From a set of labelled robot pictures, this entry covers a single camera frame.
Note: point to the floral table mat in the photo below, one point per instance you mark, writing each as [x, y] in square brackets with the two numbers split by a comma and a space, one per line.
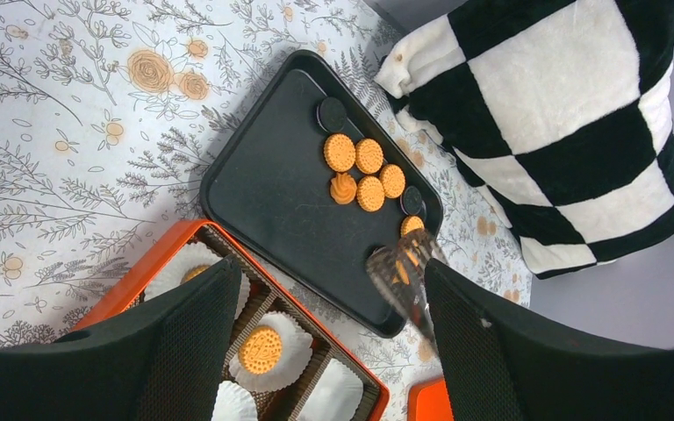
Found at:
[111, 111]

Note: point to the black cookie tray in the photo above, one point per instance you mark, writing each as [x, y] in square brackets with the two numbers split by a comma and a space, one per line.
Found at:
[269, 189]

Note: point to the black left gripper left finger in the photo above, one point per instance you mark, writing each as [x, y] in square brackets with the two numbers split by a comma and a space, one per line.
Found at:
[160, 360]

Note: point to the orange cookie box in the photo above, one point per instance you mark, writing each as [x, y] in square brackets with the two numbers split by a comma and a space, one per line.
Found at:
[259, 294]

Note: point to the orange swirl cookie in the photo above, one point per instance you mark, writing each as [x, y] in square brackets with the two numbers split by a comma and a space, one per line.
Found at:
[343, 188]

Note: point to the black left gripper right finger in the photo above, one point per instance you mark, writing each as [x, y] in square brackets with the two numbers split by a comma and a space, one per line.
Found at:
[501, 361]

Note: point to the black white checkered pillow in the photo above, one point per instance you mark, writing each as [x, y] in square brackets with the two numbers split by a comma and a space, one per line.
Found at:
[557, 112]

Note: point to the orange box lid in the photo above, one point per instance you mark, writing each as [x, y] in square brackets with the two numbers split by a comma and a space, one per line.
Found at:
[429, 401]

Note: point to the metal tongs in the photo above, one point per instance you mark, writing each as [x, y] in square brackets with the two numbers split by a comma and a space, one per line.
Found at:
[398, 273]

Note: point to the black sandwich cookie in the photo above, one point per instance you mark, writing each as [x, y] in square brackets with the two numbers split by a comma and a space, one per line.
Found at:
[331, 114]
[411, 201]

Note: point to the round orange cookie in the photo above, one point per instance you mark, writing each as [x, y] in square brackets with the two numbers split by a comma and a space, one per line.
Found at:
[193, 272]
[261, 350]
[369, 156]
[339, 152]
[370, 193]
[392, 178]
[410, 224]

